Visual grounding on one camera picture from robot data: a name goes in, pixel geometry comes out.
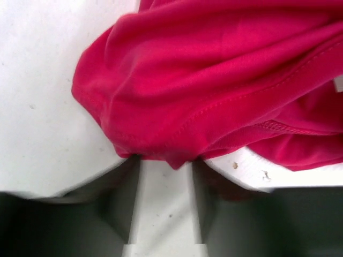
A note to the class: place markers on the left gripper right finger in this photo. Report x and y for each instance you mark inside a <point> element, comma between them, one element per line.
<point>288,221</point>

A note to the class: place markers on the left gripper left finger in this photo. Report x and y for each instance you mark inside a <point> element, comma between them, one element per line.
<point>93,218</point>

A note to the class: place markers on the red t shirt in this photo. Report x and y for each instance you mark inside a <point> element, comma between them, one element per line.
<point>179,80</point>

